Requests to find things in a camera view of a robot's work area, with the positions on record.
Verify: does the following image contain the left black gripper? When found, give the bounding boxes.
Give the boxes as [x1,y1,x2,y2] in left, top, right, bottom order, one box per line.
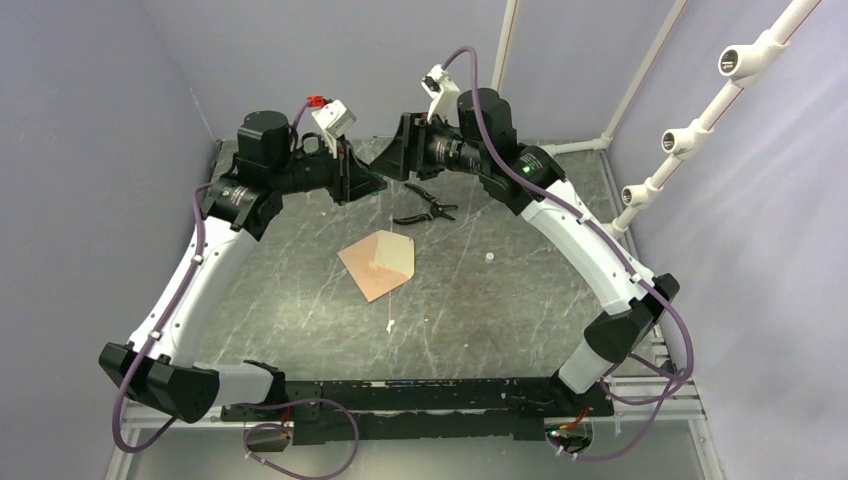
[271,130,387,206]

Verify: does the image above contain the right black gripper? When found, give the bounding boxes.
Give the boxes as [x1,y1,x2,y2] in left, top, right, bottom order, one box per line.
[370,112,488,181]

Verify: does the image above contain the brown paper envelope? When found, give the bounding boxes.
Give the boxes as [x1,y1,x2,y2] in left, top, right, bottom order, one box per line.
[338,230,415,302]

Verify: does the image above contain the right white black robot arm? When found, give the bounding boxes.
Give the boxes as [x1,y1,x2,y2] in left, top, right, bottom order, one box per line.
[370,88,679,415]

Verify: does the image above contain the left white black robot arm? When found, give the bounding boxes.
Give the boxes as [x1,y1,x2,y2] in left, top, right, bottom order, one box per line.
[99,103,386,423]

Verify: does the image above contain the black pliers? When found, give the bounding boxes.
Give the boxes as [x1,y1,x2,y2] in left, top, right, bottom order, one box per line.
[392,182,460,227]

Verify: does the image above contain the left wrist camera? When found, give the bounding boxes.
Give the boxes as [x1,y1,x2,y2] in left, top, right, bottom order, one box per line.
[307,96,357,139]

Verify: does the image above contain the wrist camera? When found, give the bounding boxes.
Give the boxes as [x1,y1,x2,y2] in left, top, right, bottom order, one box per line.
[307,96,357,139]
[421,64,461,123]

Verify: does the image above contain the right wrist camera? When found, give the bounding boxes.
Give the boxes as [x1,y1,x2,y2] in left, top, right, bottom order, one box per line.
[421,64,461,123]

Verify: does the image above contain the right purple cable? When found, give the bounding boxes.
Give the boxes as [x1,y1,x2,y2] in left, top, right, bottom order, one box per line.
[442,46,696,463]

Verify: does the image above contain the purple cable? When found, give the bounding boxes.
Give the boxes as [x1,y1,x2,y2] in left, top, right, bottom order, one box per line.
[111,102,362,480]
[442,46,696,463]

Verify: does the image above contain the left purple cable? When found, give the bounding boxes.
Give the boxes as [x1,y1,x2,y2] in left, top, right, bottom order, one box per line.
[111,102,362,480]

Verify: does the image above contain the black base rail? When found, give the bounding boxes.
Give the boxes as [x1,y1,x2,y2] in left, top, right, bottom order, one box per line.
[217,377,614,446]

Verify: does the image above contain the aluminium frame rail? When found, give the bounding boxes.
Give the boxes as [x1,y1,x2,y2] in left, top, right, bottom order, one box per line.
[104,337,727,480]

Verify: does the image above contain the white PVC pipe frame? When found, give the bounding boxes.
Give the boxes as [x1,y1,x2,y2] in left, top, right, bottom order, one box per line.
[490,0,823,240]

